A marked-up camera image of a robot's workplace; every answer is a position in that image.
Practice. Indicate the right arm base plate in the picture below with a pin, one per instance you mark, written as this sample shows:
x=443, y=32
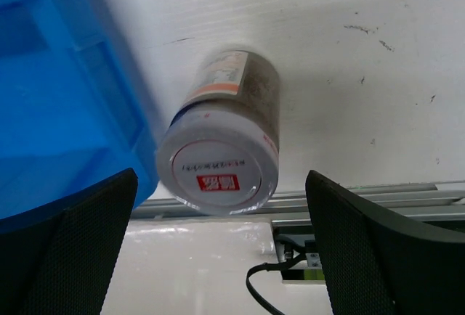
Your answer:
x=293, y=239

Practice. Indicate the blue bin near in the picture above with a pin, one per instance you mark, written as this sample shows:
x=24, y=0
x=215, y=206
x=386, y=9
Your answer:
x=73, y=103

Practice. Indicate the white-lid spice jar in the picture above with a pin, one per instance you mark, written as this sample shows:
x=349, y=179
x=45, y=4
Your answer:
x=220, y=154

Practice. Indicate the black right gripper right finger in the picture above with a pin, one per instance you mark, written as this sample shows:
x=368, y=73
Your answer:
x=376, y=261

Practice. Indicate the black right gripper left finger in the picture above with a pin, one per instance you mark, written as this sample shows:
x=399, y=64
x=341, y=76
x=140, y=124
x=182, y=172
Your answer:
x=59, y=258

